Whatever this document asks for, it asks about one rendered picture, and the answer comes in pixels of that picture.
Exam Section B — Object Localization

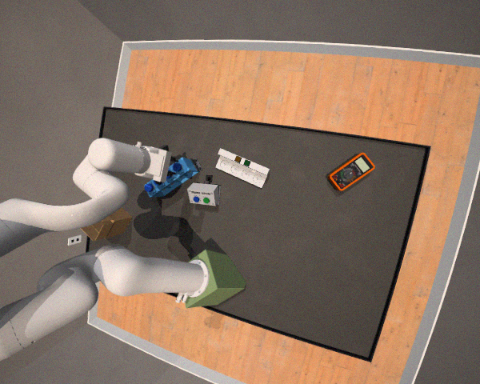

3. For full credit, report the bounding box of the orange digital multimeter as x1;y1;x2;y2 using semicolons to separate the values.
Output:
328;153;375;191

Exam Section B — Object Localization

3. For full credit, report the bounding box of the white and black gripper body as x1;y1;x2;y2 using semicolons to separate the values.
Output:
136;146;159;179

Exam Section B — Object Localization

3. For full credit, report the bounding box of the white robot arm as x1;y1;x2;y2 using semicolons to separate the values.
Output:
0;138;209;361

